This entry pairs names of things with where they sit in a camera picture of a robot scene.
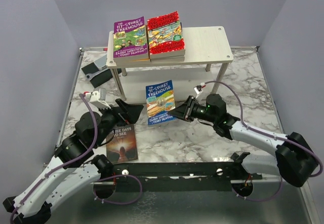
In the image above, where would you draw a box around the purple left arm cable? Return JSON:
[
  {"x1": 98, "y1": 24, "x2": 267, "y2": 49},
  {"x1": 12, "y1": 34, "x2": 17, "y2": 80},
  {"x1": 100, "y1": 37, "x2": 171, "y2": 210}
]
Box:
[{"x1": 10, "y1": 93, "x2": 143, "y2": 224}]

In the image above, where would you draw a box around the orange 39-storey treehouse book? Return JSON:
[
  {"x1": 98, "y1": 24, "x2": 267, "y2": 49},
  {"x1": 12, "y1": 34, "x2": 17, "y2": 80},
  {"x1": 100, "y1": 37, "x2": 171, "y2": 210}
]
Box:
[{"x1": 113, "y1": 57, "x2": 151, "y2": 64}]

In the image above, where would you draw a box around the purple treehouse book front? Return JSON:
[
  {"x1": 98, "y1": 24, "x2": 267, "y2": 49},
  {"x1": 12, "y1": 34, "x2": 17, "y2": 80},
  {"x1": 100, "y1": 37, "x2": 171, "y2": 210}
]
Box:
[{"x1": 150, "y1": 56, "x2": 185, "y2": 63}]

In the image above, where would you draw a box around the silver metal wrench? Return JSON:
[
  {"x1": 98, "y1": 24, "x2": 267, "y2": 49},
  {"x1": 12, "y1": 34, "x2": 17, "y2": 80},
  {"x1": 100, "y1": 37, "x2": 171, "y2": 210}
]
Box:
[{"x1": 85, "y1": 68, "x2": 108, "y2": 81}]

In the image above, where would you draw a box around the roald dahl charlie book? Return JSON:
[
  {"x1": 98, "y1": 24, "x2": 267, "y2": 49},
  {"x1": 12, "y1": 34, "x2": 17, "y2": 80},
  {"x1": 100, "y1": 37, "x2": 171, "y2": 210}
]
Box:
[{"x1": 150, "y1": 53, "x2": 185, "y2": 60}]

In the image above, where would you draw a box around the grey white device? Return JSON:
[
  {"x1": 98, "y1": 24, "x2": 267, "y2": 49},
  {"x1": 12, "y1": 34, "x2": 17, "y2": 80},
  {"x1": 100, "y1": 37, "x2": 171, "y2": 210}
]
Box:
[{"x1": 94, "y1": 55, "x2": 107, "y2": 70}]

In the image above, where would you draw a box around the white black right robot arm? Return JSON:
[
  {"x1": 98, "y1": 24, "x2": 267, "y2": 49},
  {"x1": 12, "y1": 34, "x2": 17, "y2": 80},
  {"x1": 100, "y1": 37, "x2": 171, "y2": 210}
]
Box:
[{"x1": 168, "y1": 94, "x2": 319, "y2": 188}]

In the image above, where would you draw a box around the red treehouse book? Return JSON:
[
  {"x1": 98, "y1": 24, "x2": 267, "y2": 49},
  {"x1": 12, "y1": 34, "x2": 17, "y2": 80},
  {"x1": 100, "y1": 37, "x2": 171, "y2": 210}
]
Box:
[{"x1": 147, "y1": 11, "x2": 185, "y2": 56}]

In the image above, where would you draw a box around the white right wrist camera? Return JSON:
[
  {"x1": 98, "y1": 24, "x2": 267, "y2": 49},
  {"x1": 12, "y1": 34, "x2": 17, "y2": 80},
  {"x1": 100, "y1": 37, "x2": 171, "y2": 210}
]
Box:
[{"x1": 194, "y1": 83, "x2": 206, "y2": 99}]

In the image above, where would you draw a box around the black foam block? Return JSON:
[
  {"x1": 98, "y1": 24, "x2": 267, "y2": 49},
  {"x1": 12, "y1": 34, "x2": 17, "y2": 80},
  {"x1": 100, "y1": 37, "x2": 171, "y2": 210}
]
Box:
[{"x1": 81, "y1": 63, "x2": 113, "y2": 88}]

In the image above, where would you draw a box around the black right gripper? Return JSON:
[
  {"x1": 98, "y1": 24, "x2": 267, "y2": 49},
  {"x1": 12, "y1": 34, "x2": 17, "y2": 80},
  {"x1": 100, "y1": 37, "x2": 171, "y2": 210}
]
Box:
[{"x1": 168, "y1": 95, "x2": 217, "y2": 123}]

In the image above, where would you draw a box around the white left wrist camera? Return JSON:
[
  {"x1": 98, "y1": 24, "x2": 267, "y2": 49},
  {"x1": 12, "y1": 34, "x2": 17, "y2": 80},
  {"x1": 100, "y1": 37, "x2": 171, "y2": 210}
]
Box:
[{"x1": 83, "y1": 88, "x2": 112, "y2": 111}]

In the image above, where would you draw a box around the white two-tier shelf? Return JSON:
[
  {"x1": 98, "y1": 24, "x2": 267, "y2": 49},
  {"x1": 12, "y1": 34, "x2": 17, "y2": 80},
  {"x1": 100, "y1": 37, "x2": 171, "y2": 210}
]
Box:
[{"x1": 107, "y1": 26, "x2": 233, "y2": 104}]

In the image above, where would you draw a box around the dark three days book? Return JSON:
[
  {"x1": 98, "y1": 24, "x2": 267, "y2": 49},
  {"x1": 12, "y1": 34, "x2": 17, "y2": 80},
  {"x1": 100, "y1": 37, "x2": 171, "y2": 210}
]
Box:
[{"x1": 106, "y1": 124, "x2": 138, "y2": 164}]

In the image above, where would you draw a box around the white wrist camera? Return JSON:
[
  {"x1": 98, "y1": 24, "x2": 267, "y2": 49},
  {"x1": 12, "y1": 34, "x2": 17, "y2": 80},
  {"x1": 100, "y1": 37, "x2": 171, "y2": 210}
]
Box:
[
  {"x1": 194, "y1": 83, "x2": 206, "y2": 99},
  {"x1": 83, "y1": 88, "x2": 112, "y2": 111}
]

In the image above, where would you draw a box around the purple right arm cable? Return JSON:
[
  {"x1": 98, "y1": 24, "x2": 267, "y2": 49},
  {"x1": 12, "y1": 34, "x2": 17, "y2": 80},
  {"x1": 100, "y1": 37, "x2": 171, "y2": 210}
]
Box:
[{"x1": 204, "y1": 81, "x2": 324, "y2": 201}]

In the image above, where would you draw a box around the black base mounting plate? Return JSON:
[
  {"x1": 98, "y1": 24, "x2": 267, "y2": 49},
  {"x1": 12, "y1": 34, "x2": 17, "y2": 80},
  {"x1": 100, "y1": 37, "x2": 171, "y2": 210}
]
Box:
[{"x1": 105, "y1": 161, "x2": 262, "y2": 193}]

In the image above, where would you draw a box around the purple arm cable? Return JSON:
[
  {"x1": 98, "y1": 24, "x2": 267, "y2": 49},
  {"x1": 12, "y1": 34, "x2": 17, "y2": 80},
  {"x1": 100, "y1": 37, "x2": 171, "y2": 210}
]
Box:
[
  {"x1": 10, "y1": 93, "x2": 143, "y2": 224},
  {"x1": 204, "y1": 81, "x2": 324, "y2": 201}
]

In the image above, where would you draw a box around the blue 91-storey treehouse book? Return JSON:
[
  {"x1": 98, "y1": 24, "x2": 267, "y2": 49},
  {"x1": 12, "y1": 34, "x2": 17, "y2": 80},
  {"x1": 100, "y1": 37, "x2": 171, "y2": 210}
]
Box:
[{"x1": 146, "y1": 80, "x2": 176, "y2": 126}]

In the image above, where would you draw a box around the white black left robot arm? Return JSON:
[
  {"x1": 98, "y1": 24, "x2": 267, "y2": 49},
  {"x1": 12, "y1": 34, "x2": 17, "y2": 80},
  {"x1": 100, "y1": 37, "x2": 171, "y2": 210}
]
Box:
[{"x1": 3, "y1": 96, "x2": 143, "y2": 223}]

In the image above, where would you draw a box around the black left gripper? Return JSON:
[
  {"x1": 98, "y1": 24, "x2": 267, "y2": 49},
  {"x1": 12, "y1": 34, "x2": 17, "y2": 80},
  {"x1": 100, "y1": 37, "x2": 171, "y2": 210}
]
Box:
[{"x1": 94, "y1": 98, "x2": 144, "y2": 147}]

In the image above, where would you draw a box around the purple treehouse book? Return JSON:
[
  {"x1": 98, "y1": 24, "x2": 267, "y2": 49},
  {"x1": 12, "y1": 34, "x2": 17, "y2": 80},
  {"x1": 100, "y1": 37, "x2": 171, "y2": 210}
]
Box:
[
  {"x1": 113, "y1": 16, "x2": 149, "y2": 60},
  {"x1": 150, "y1": 56, "x2": 185, "y2": 63}
]

